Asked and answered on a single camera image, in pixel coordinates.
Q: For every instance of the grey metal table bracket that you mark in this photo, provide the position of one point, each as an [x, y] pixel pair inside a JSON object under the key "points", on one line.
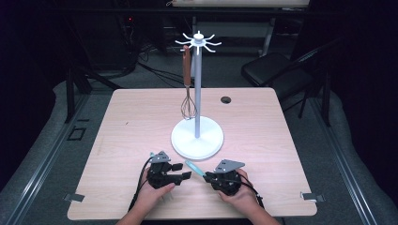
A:
{"points": [[73, 197], [313, 197]]}

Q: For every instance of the person's right hand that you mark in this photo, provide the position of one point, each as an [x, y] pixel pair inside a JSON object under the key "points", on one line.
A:
{"points": [[242, 198]]}

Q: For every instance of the person's left hand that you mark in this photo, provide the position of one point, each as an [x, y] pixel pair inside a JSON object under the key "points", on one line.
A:
{"points": [[153, 198]]}

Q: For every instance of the black folding chair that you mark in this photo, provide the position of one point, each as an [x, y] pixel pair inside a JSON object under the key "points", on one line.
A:
{"points": [[266, 70]]}

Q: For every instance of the white utensil rack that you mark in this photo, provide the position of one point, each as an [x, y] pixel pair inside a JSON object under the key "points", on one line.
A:
{"points": [[197, 137]]}

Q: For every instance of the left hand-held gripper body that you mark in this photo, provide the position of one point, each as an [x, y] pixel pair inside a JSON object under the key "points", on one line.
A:
{"points": [[160, 175]]}

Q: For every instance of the black metal stand frame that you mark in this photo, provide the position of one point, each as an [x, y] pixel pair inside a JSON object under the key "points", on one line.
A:
{"points": [[70, 93]]}

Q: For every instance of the white background table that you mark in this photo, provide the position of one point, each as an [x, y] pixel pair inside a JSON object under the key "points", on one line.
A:
{"points": [[237, 3]]}

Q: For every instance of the metal floor rail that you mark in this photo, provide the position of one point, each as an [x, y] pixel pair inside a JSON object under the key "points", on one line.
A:
{"points": [[40, 168], [341, 162]]}

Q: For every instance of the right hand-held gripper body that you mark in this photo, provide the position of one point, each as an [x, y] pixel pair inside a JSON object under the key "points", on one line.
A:
{"points": [[226, 181]]}

